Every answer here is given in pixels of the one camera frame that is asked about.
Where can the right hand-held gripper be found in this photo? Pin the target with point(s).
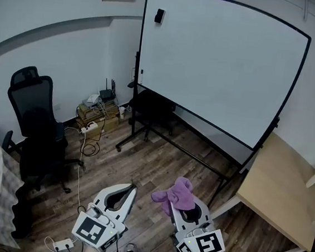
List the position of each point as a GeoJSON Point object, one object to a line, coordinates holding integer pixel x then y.
{"type": "Point", "coordinates": [206, 244]}

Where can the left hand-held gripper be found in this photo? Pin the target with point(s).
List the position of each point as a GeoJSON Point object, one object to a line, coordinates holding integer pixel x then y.
{"type": "Point", "coordinates": [90, 230]}

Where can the purple cloth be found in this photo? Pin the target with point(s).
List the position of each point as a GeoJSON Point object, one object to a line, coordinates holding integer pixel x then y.
{"type": "Point", "coordinates": [179, 195]}

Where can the large whiteboard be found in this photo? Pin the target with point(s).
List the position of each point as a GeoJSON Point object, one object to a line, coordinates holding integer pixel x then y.
{"type": "Point", "coordinates": [221, 73]}

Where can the black whiteboard eraser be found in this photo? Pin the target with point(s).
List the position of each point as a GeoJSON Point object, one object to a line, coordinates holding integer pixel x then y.
{"type": "Point", "coordinates": [159, 16]}

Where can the person's left shoe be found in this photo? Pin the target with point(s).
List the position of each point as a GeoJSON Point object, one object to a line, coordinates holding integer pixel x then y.
{"type": "Point", "coordinates": [131, 247]}

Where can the white power strip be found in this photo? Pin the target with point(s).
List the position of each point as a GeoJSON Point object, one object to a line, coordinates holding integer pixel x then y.
{"type": "Point", "coordinates": [62, 244]}
{"type": "Point", "coordinates": [89, 127]}

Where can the white paper cup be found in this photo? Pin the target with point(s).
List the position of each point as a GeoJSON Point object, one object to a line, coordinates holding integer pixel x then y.
{"type": "Point", "coordinates": [122, 113]}

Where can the light wooden table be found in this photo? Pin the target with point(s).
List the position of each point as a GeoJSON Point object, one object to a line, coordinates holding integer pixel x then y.
{"type": "Point", "coordinates": [277, 185]}

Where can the white network device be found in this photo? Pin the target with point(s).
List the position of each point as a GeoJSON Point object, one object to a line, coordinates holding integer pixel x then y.
{"type": "Point", "coordinates": [93, 98]}

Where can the black router with antennas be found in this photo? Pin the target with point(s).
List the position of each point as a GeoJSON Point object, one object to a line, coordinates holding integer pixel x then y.
{"type": "Point", "coordinates": [106, 94]}

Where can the white marker pen black cap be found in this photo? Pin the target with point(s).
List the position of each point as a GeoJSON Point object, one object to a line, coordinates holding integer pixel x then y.
{"type": "Point", "coordinates": [141, 77]}

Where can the black office chair with headrest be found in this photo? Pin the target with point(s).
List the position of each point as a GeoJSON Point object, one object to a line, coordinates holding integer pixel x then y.
{"type": "Point", "coordinates": [34, 101]}

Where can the grey network switch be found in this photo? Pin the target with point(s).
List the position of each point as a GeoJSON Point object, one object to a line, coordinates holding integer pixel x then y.
{"type": "Point", "coordinates": [88, 104]}

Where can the white wall socket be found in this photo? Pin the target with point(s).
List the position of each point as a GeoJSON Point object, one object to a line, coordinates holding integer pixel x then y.
{"type": "Point", "coordinates": [58, 108]}

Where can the white wall cabinet box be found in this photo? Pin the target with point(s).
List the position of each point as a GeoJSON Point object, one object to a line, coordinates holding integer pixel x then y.
{"type": "Point", "coordinates": [133, 73]}

